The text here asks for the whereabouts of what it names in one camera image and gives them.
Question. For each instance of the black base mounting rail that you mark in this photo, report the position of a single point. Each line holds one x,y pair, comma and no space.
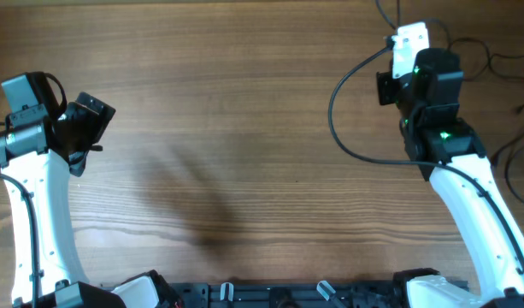
358,294

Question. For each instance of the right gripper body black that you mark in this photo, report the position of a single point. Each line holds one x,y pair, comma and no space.
384,88

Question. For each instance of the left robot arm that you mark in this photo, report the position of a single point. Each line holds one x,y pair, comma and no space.
45,142

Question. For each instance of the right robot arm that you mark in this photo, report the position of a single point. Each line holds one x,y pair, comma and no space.
425,86

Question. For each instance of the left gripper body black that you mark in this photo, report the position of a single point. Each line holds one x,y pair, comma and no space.
86,127

